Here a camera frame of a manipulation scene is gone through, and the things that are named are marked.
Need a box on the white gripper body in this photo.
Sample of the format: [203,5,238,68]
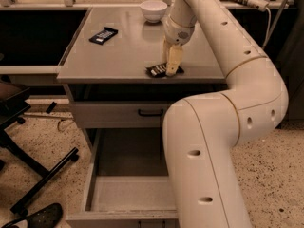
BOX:
[163,16,195,45]

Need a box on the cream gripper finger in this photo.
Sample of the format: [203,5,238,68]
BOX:
[166,44,183,77]
[161,39,171,63]

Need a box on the dark rxbar chocolate bar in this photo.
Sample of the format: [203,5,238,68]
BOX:
[146,63,184,78]

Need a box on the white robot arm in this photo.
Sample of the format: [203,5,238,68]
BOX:
[162,0,288,228]

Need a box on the grey drawer cabinet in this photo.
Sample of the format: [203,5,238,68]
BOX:
[56,5,229,228]

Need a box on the closed top drawer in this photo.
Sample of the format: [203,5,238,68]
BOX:
[70,101,170,128]

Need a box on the open middle drawer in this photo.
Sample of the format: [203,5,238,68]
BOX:
[66,128,180,228]

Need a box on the white ceramic bowl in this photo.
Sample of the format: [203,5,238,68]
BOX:
[140,0,167,23]

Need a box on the dark blue snack bar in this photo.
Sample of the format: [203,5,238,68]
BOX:
[89,27,118,45]

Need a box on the black office chair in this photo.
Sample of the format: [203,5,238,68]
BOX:
[0,74,80,216]

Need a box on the black perforated shoe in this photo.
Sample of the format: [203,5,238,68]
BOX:
[1,202,64,228]

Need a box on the white power cable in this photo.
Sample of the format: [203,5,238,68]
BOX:
[261,7,274,50]

